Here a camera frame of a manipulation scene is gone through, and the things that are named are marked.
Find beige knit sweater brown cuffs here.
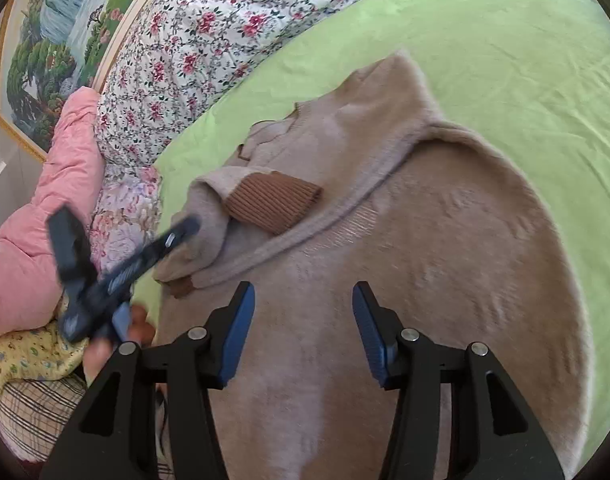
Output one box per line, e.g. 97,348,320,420
154,52,594,479

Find person's left hand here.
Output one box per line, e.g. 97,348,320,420
81,302,158,388

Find yellow patterned cloth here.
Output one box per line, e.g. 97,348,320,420
0,295,87,396

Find pink padded quilt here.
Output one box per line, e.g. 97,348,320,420
0,87,104,336

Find plaid checked fabric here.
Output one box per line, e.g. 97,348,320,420
0,375,87,463

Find large floral print pillow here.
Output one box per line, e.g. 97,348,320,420
89,164,162,274

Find gold framed landscape painting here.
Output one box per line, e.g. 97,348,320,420
0,0,148,160

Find small floral print quilt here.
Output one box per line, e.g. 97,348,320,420
94,0,359,167

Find light green bed sheet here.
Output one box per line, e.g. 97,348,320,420
156,0,610,456

